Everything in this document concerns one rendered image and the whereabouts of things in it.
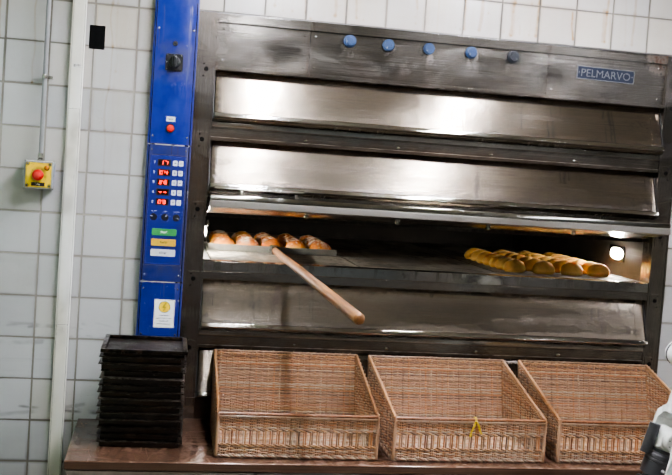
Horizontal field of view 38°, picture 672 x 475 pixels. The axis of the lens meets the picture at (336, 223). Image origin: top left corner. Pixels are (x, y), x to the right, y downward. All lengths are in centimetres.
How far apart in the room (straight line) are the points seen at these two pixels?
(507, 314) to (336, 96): 110
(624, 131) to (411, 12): 99
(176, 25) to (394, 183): 100
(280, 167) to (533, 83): 106
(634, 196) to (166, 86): 190
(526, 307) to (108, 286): 163
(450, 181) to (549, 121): 47
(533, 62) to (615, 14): 39
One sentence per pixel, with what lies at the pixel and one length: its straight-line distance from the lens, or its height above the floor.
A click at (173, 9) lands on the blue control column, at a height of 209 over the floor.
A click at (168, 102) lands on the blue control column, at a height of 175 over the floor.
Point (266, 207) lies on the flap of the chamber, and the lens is 355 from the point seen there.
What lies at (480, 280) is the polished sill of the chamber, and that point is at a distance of 390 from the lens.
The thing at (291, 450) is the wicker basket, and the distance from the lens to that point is 335.
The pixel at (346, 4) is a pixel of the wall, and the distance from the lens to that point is 378.
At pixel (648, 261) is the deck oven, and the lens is 419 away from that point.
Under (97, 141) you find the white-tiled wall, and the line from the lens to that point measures 368.
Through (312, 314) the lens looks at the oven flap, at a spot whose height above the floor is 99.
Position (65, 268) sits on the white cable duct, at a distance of 369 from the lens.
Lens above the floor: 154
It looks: 3 degrees down
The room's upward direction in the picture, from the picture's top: 4 degrees clockwise
